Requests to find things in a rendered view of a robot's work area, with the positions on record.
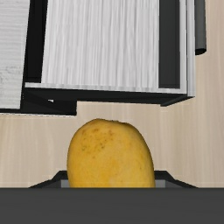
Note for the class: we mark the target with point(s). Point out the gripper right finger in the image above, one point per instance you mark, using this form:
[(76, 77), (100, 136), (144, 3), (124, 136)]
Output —
[(163, 180)]

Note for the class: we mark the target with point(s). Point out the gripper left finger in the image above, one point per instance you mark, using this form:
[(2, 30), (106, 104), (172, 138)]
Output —
[(59, 181)]

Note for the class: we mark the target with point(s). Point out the yellow mango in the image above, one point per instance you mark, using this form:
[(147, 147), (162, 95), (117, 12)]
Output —
[(109, 154)]

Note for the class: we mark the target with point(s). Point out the cabinet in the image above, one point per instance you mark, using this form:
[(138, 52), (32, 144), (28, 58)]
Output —
[(11, 52)]

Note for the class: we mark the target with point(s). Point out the open white cabinet drawer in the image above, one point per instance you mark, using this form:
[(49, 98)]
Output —
[(102, 43)]

